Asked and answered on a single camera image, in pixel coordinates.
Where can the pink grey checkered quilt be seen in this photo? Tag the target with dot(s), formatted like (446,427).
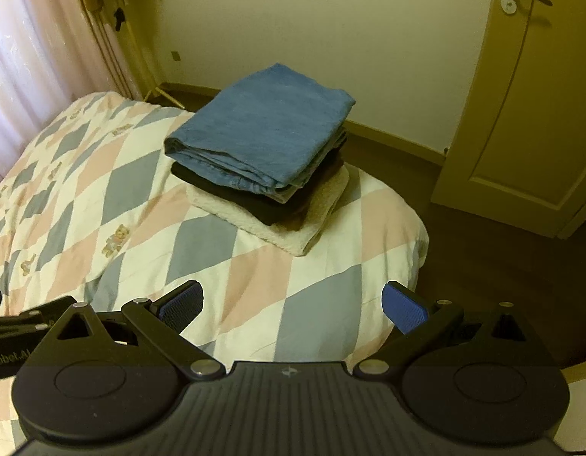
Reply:
(91,210)

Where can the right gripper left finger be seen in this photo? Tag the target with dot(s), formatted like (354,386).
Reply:
(161,324)

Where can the folded black garment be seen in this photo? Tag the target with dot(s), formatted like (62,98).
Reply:
(281,206)

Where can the folded cream fleece blanket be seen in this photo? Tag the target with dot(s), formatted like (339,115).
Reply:
(295,233)

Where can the beige wooden door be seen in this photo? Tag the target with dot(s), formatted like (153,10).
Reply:
(519,153)

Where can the yellow clothes rack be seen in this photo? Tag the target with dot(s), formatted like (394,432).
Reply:
(131,64)

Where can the pink curtain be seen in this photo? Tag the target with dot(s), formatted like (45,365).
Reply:
(52,52)

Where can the blue denim jeans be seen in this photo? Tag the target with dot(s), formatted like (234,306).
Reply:
(266,131)

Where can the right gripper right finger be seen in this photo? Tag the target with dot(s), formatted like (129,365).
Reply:
(422,325)

